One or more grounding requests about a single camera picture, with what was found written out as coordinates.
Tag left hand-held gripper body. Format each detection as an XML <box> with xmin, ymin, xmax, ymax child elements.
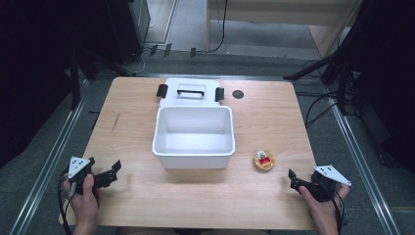
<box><xmin>64</xmin><ymin>156</ymin><xmax>101</xmax><ymax>196</ymax></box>

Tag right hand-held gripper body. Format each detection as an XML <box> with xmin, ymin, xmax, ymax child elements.
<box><xmin>307</xmin><ymin>164</ymin><xmax>353</xmax><ymax>203</ymax></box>

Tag person's right hand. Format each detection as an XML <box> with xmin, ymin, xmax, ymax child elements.
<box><xmin>299</xmin><ymin>183</ymin><xmax>350</xmax><ymax>223</ymax></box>

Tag person's left hand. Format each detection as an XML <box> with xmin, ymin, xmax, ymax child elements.
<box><xmin>63</xmin><ymin>172</ymin><xmax>101</xmax><ymax>217</ymax></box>

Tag round golden tin red label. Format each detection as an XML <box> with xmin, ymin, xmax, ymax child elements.
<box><xmin>252</xmin><ymin>149</ymin><xmax>276</xmax><ymax>173</ymax></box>

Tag black tripod stand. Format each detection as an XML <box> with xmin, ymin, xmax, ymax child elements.
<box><xmin>282</xmin><ymin>48</ymin><xmax>361</xmax><ymax>116</ymax></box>
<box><xmin>65</xmin><ymin>48</ymin><xmax>136</xmax><ymax>111</ymax></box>

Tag white plastic storage box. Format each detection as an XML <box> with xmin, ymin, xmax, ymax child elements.
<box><xmin>151</xmin><ymin>105</ymin><xmax>236</xmax><ymax>170</ymax></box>

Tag black cabinet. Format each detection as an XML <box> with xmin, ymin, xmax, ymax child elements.
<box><xmin>106</xmin><ymin>0</ymin><xmax>152</xmax><ymax>66</ymax></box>

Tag light wooden desk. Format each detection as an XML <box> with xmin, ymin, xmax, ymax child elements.
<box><xmin>206</xmin><ymin>0</ymin><xmax>364</xmax><ymax>60</ymax></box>

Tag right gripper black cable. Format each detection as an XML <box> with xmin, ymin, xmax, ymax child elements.
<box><xmin>317</xmin><ymin>177</ymin><xmax>346</xmax><ymax>235</ymax></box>

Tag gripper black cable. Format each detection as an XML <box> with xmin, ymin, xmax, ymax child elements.
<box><xmin>317</xmin><ymin>177</ymin><xmax>346</xmax><ymax>235</ymax></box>
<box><xmin>57</xmin><ymin>167</ymin><xmax>73</xmax><ymax>235</ymax></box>

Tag metal floor rail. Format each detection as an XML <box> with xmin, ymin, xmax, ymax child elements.
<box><xmin>9</xmin><ymin>79</ymin><xmax>92</xmax><ymax>235</ymax></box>
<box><xmin>324</xmin><ymin>86</ymin><xmax>403</xmax><ymax>235</ymax></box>

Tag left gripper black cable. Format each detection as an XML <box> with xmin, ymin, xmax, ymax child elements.
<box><xmin>57</xmin><ymin>167</ymin><xmax>73</xmax><ymax>235</ymax></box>

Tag black floor cables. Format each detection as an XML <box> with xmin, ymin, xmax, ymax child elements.
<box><xmin>294</xmin><ymin>91</ymin><xmax>347</xmax><ymax>129</ymax></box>

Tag white box lid black handle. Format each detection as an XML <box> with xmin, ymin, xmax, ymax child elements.
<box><xmin>156</xmin><ymin>76</ymin><xmax>226</xmax><ymax>109</ymax></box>

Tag white floor cable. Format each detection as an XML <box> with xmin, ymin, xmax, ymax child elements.
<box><xmin>128</xmin><ymin>48</ymin><xmax>147</xmax><ymax>74</ymax></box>

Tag black hanging cable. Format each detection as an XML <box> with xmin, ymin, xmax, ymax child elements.
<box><xmin>209</xmin><ymin>0</ymin><xmax>229</xmax><ymax>54</ymax></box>

